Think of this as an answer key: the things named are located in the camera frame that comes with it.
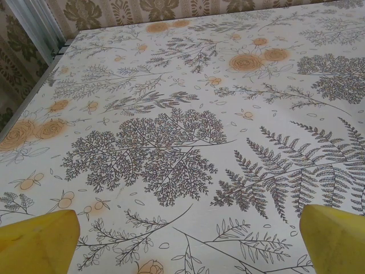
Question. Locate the aluminium frame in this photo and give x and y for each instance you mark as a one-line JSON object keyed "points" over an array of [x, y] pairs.
{"points": [[42, 25]]}

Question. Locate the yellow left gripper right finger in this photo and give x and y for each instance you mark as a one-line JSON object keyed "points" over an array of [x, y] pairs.
{"points": [[336, 239]]}

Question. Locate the floral tablecloth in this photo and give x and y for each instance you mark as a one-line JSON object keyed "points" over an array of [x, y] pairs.
{"points": [[182, 128]]}

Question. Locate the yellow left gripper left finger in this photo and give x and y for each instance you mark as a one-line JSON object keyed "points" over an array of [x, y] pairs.
{"points": [[37, 242]]}

